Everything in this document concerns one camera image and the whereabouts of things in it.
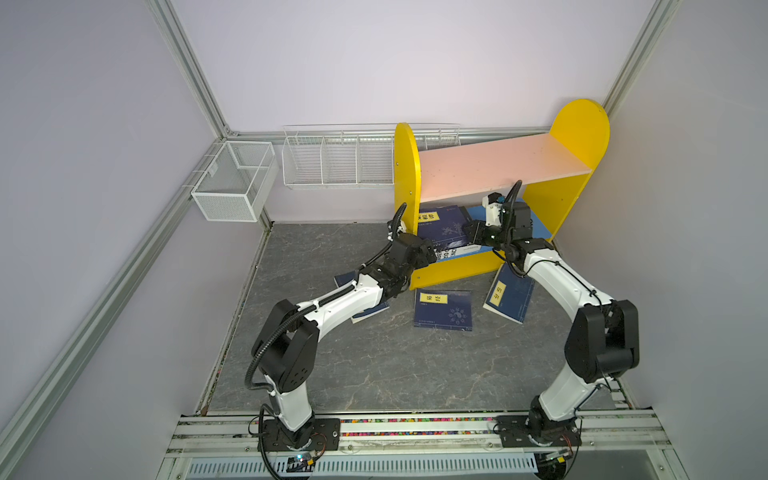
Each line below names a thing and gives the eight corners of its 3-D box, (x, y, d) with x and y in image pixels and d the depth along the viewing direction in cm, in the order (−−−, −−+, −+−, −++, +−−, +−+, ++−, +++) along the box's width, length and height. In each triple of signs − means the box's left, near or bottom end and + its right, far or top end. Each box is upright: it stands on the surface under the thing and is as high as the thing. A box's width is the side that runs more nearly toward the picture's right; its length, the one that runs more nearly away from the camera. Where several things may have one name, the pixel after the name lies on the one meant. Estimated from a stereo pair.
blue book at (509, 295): (481, 307, 99) (483, 303, 96) (499, 266, 109) (502, 261, 107) (520, 325, 95) (523, 321, 92) (535, 280, 105) (538, 276, 103)
